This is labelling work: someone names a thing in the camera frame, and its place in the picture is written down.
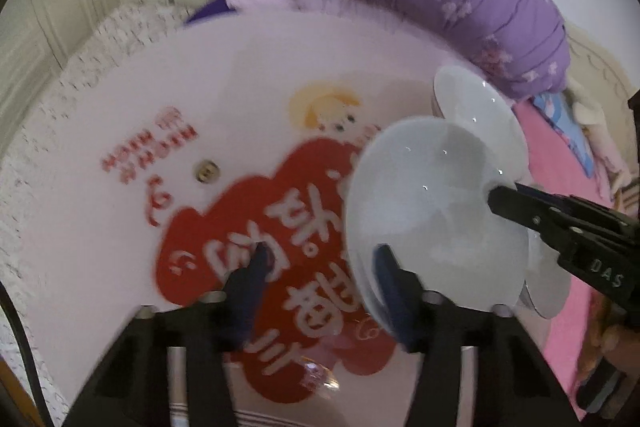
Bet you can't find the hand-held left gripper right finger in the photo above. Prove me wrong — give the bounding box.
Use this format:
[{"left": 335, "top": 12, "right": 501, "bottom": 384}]
[{"left": 372, "top": 244, "right": 586, "bottom": 427}]

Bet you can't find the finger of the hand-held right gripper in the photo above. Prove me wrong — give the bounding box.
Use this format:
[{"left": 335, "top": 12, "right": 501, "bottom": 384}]
[
  {"left": 486, "top": 185, "right": 640, "bottom": 258},
  {"left": 515, "top": 183, "right": 640, "bottom": 224}
]

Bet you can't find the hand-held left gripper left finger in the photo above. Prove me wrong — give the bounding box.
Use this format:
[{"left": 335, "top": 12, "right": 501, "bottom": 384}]
[{"left": 62, "top": 244, "right": 273, "bottom": 427}]

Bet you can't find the white bowl grey stripe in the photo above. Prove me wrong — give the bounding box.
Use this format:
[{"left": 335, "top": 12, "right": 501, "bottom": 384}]
[
  {"left": 344, "top": 117, "right": 531, "bottom": 328},
  {"left": 431, "top": 66, "right": 572, "bottom": 320}
]

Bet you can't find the person's right hand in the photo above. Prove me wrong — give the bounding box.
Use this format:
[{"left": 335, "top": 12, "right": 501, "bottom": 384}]
[{"left": 580, "top": 302, "right": 640, "bottom": 380}]

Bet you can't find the blue cartoon pillow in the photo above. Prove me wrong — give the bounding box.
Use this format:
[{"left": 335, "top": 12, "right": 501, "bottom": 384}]
[{"left": 532, "top": 93, "right": 598, "bottom": 178}]

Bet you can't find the white plush toy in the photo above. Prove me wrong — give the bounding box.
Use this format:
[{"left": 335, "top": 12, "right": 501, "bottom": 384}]
[{"left": 567, "top": 79, "right": 633, "bottom": 188}]

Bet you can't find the pink bed blanket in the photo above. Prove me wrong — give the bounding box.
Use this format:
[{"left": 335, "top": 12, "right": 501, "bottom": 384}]
[{"left": 512, "top": 99, "right": 640, "bottom": 413}]

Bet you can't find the cream carved headboard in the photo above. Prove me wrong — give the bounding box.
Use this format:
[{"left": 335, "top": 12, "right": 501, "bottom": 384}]
[{"left": 537, "top": 0, "right": 640, "bottom": 108}]

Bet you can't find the round pink printed table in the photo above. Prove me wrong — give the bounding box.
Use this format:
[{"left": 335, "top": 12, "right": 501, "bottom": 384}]
[{"left": 12, "top": 4, "right": 531, "bottom": 427}]

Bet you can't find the cream panelled wardrobe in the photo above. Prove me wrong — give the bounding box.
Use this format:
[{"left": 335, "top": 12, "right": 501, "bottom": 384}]
[{"left": 0, "top": 0, "right": 138, "bottom": 118}]

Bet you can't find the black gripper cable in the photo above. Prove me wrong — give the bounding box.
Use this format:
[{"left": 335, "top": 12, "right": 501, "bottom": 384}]
[{"left": 0, "top": 279, "right": 53, "bottom": 427}]

